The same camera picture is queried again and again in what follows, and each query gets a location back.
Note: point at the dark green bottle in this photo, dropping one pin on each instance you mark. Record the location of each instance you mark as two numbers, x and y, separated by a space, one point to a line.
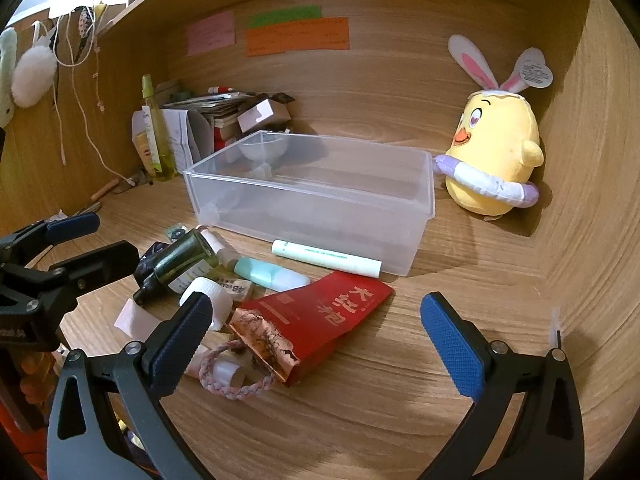
182 255

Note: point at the eyeglasses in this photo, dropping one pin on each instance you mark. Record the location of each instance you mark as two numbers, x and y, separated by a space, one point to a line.
132 180

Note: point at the pink sticky note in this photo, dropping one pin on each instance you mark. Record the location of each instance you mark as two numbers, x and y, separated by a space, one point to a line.
210 34

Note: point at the green sticky note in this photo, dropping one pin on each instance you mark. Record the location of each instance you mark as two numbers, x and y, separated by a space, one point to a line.
285 16

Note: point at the orange cream tube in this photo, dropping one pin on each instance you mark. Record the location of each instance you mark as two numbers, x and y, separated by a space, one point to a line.
143 149

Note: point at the dark patterned pouch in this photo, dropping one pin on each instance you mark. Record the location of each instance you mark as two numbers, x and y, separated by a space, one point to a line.
152 257

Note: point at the pale green plush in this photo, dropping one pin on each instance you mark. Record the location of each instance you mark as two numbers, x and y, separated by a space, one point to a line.
6 60

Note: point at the pink tube with white end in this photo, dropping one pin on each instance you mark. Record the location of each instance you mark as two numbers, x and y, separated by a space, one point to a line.
227 372

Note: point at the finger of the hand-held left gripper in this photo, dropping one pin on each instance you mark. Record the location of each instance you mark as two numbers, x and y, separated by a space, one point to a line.
100 260
75 225

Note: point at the pale pink sachet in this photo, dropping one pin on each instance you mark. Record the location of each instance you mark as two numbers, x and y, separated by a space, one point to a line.
135 320

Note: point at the red white marker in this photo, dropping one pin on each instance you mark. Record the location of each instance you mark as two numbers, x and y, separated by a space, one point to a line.
220 90

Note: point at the stack of booklets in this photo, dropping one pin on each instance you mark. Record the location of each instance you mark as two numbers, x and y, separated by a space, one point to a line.
215 105

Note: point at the orange sticky note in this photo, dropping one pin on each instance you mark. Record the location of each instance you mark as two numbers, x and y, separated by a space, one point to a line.
300 37

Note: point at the white fluffy pompom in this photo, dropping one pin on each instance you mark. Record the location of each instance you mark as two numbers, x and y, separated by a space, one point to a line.
32 75

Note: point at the red packet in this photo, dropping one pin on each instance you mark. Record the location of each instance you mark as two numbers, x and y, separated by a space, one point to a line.
325 315

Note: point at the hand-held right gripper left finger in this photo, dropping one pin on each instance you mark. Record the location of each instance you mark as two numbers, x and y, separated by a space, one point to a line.
180 342

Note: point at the wooden stick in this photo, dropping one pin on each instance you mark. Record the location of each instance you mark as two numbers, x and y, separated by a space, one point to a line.
105 189

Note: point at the mint blue case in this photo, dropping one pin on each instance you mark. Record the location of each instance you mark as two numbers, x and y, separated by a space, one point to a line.
265 274

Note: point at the red box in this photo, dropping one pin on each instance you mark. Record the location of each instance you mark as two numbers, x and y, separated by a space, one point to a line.
225 140

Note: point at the light green tube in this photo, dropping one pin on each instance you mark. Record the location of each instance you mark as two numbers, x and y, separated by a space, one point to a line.
325 256

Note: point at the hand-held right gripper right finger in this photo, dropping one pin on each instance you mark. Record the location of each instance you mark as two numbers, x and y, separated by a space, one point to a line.
450 345

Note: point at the yellow-green spray bottle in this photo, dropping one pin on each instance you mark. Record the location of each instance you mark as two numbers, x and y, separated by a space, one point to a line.
162 150

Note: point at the yellow chick plush toy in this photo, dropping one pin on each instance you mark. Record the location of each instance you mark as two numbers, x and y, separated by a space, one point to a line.
495 135

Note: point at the folded white papers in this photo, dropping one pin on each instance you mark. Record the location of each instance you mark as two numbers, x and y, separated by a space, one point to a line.
185 132

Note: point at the small pink white box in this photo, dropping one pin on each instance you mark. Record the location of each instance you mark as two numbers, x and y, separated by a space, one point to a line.
260 115

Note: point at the clear plastic storage box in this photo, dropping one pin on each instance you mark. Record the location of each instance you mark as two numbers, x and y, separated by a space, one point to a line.
310 195

